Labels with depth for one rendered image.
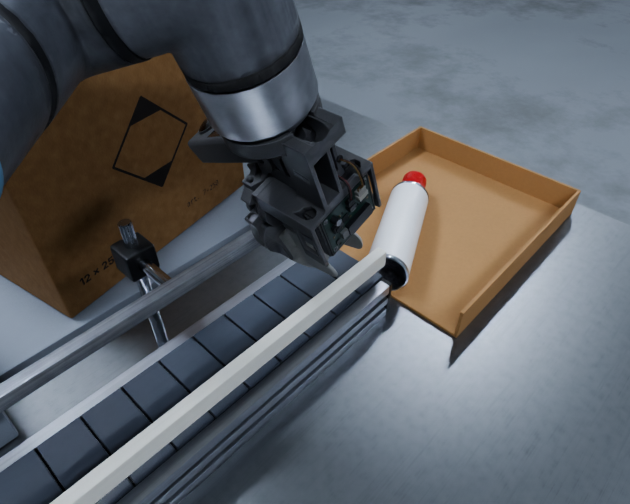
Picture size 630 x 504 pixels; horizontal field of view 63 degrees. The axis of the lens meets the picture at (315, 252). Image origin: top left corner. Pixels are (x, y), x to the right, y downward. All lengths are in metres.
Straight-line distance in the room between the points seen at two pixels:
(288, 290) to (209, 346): 0.10
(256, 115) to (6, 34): 0.13
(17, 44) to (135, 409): 0.32
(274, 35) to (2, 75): 0.13
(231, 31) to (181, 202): 0.40
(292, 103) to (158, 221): 0.35
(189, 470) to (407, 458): 0.19
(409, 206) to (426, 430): 0.27
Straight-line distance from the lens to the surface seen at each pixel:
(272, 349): 0.45
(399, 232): 0.60
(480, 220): 0.73
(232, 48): 0.28
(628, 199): 2.52
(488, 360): 0.57
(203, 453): 0.45
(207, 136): 0.43
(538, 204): 0.79
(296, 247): 0.46
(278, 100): 0.30
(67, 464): 0.47
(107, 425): 0.47
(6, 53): 0.24
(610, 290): 0.70
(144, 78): 0.56
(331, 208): 0.36
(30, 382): 0.42
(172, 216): 0.65
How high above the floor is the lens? 1.27
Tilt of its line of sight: 42 degrees down
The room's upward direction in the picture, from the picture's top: straight up
